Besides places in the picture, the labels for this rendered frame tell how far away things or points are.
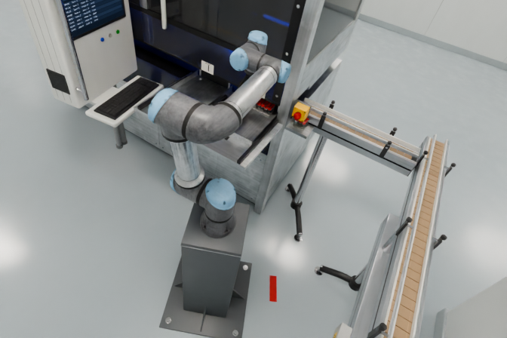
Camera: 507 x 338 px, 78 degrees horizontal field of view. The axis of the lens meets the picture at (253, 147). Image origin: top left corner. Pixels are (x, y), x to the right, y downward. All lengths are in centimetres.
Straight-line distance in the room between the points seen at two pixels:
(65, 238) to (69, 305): 43
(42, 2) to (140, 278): 153
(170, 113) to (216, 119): 13
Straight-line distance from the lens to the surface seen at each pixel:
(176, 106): 89
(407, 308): 129
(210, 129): 86
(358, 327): 162
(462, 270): 284
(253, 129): 167
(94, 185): 261
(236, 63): 118
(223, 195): 119
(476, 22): 612
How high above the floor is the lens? 197
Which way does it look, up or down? 44 degrees down
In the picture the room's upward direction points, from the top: 11 degrees clockwise
